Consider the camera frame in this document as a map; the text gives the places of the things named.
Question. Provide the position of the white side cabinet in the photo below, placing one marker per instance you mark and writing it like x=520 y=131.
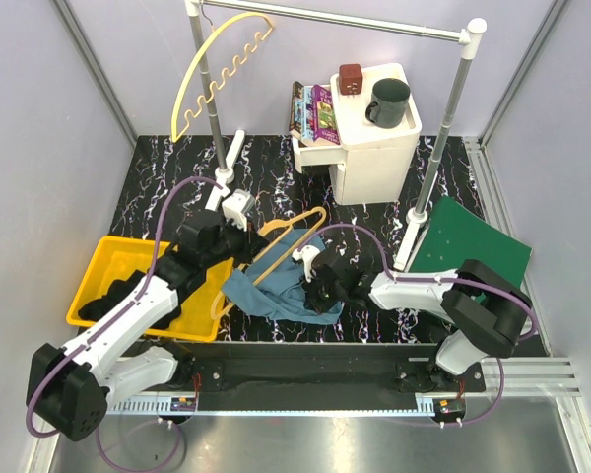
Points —
x=370 y=163

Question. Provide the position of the orange-yellow plastic hanger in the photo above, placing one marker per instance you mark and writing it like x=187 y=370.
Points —
x=310 y=220

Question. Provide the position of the dark brown book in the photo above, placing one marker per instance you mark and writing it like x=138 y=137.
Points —
x=295 y=125

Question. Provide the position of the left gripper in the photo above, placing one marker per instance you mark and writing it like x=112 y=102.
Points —
x=252 y=242

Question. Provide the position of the brown cube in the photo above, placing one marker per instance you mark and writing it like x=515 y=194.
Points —
x=350 y=79

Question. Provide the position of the yellow plastic bin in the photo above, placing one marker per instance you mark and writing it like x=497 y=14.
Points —
x=118 y=257

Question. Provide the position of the blue book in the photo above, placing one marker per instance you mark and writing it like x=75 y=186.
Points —
x=303 y=100

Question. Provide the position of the black cloth in bin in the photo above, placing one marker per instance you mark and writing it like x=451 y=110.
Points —
x=118 y=290

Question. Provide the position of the purple book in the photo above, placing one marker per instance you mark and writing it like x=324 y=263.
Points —
x=324 y=120

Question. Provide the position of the white clothes rack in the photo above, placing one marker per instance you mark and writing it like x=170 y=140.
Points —
x=197 y=90

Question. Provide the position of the green folder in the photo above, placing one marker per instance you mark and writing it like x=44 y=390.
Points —
x=455 y=234

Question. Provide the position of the blue tank top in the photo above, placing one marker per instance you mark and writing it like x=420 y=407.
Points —
x=279 y=296

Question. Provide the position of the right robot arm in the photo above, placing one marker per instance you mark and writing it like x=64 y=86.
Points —
x=487 y=311

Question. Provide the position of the aluminium frame rail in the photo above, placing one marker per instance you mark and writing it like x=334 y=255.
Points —
x=405 y=391

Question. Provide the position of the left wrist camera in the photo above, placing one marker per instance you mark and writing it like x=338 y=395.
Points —
x=236 y=208

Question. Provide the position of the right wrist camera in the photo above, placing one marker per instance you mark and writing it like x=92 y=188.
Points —
x=306 y=256

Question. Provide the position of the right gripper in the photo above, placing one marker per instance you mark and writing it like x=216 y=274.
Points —
x=311 y=298

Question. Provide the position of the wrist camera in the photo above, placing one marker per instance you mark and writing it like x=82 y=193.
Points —
x=236 y=208
x=306 y=256

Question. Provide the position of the dark green mug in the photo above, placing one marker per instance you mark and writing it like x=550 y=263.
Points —
x=389 y=98

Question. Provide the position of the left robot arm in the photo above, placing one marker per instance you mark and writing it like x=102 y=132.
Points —
x=123 y=320

